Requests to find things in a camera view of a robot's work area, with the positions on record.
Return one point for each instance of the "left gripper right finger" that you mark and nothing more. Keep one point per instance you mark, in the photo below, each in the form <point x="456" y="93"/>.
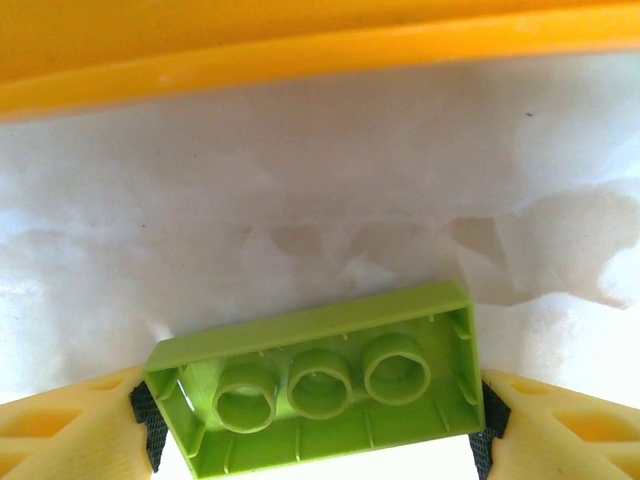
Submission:
<point x="565" y="435"/>

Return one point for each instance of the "orange plastic container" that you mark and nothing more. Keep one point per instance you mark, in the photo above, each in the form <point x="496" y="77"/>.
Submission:
<point x="300" y="55"/>

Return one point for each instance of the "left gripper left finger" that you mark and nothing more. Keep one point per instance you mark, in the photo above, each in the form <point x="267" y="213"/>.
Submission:
<point x="65" y="435"/>

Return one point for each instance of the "green lego brick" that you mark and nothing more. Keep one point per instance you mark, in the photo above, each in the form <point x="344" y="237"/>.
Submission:
<point x="325" y="320"/>

